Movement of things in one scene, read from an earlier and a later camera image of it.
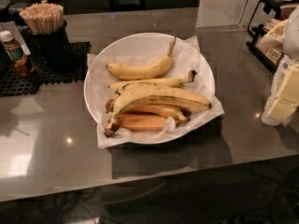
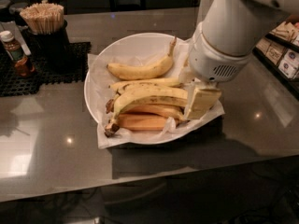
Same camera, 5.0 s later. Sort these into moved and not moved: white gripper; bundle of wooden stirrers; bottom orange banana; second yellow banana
Moved: white gripper
Not moved: second yellow banana; bundle of wooden stirrers; bottom orange banana
